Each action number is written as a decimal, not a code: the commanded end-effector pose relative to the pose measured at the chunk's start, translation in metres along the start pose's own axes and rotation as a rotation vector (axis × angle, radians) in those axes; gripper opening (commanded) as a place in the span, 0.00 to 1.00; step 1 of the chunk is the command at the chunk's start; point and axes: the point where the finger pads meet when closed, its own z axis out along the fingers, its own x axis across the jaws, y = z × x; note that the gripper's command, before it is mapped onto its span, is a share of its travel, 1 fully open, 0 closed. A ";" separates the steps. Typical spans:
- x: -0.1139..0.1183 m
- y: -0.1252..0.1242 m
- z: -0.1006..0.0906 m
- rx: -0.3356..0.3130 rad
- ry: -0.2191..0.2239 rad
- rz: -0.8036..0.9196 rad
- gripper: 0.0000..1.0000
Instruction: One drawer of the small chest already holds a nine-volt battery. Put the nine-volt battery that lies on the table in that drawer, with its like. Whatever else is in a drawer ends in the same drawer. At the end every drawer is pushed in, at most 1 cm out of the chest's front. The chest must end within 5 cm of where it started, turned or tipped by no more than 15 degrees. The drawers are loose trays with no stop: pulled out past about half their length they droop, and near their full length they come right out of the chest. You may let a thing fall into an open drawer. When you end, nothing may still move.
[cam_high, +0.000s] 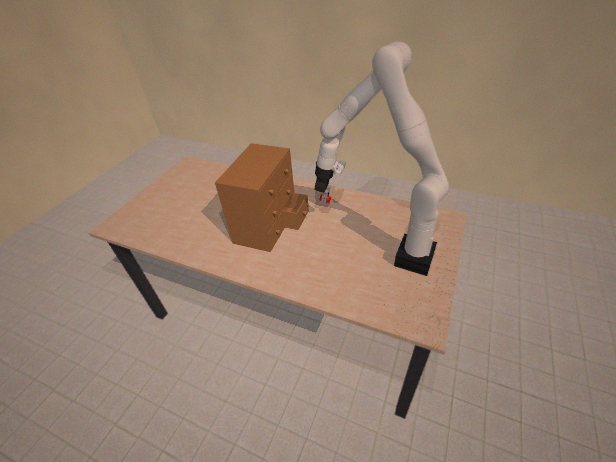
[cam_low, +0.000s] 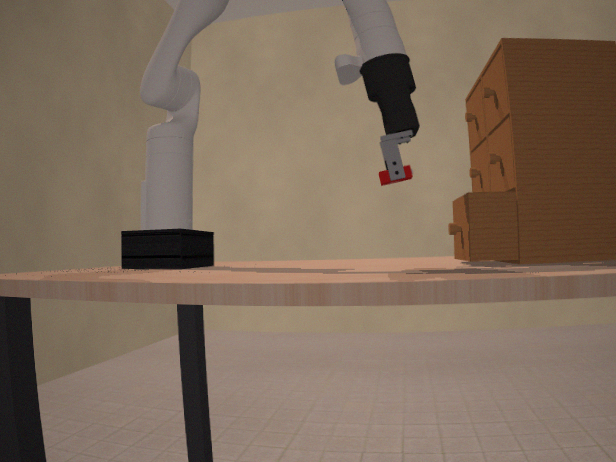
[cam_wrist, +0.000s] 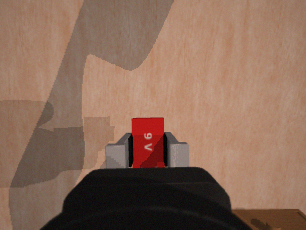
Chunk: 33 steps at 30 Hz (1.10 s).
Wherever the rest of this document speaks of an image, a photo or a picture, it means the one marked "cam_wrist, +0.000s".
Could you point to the red 9v battery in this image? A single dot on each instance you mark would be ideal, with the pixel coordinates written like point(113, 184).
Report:
point(148, 142)

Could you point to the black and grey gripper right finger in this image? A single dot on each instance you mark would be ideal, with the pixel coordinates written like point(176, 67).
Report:
point(175, 153)

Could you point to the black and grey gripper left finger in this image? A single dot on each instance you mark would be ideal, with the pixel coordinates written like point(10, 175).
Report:
point(120, 154)

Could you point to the brown wooden chest of drawers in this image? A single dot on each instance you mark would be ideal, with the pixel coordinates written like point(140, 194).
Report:
point(267, 210)

